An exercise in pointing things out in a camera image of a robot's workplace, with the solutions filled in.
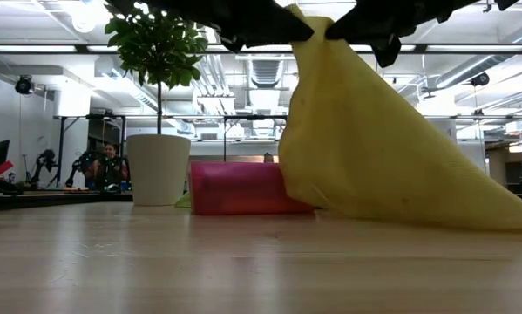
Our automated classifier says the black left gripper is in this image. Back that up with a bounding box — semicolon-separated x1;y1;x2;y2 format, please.
105;0;316;54

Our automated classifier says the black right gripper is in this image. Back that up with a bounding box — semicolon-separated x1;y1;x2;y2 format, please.
324;0;520;69

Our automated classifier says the pink plastic bin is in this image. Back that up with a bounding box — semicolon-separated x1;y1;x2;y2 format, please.
189;160;316;216

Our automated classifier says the black hanging ceiling camera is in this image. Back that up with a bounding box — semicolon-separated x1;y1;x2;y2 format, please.
470;71;491;87
14;74;37;97

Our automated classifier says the red bar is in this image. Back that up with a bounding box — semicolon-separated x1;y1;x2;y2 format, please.
0;160;17;180

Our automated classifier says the green plant in white pot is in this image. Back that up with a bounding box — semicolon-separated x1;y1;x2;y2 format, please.
104;0;209;208

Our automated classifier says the yellow microfiber towel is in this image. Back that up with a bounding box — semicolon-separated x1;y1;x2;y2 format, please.
278;3;522;232

